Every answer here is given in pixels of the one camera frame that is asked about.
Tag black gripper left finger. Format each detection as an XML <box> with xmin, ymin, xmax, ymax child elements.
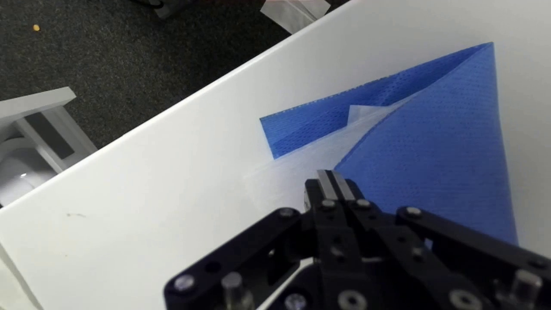
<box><xmin>163</xmin><ymin>170</ymin><xmax>363</xmax><ymax>310</ymax></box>

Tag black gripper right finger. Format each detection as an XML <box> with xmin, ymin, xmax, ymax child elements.
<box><xmin>327</xmin><ymin>170</ymin><xmax>551</xmax><ymax>310</ymax></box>

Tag blue towel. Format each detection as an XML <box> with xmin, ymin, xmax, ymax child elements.
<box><xmin>260</xmin><ymin>43</ymin><xmax>516</xmax><ymax>242</ymax></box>

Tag white robot base table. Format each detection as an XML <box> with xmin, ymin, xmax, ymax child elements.
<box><xmin>0</xmin><ymin>86</ymin><xmax>96</xmax><ymax>206</ymax></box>

